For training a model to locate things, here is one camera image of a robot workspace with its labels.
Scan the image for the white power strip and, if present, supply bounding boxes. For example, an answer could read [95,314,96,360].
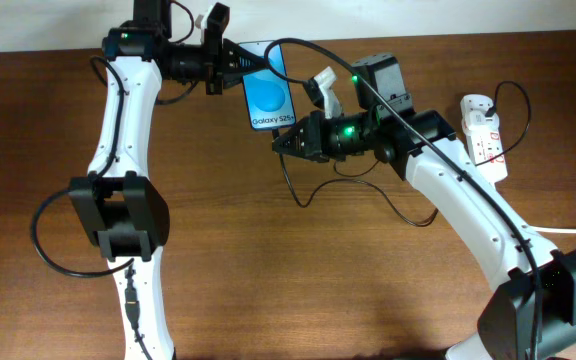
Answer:
[460,94,508,186]

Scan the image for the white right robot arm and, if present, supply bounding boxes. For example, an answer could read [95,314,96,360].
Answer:
[272,53,576,359]

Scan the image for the white power strip cord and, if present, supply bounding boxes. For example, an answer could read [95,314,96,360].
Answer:
[530,225,576,237]

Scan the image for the white USB charger plug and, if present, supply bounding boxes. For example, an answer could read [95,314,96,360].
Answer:
[462,110,499,135]

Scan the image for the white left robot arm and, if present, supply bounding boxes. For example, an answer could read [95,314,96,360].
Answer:
[69,1,265,359]

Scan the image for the blue Galaxy smartphone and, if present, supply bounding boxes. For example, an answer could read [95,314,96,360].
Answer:
[239,40,298,132]

